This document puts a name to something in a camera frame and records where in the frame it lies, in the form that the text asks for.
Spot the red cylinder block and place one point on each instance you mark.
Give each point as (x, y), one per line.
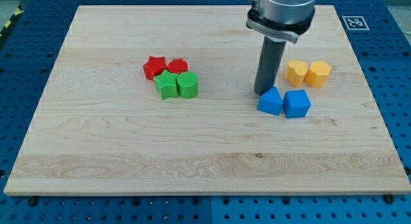
(178, 66)

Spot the yellow heart block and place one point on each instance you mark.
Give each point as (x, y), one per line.
(295, 72)

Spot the red star block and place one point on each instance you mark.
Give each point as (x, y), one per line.
(154, 66)

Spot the green cylinder block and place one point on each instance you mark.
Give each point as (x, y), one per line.
(187, 85)

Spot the light wooden board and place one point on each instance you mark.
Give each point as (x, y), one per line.
(102, 129)

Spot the blue cube block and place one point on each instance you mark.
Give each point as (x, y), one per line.
(296, 103)

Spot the yellow black hazard tape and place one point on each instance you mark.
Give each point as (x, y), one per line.
(12, 21)

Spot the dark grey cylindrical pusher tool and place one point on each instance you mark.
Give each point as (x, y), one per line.
(269, 62)

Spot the white fiducial marker tag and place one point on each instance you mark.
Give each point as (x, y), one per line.
(355, 23)

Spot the blue pentagon block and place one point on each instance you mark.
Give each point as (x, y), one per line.
(270, 102)

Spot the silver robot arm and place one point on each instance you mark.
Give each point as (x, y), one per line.
(281, 20)

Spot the yellow hexagon block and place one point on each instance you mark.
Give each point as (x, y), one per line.
(317, 74)

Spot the green star block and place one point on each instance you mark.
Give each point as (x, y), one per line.
(166, 84)

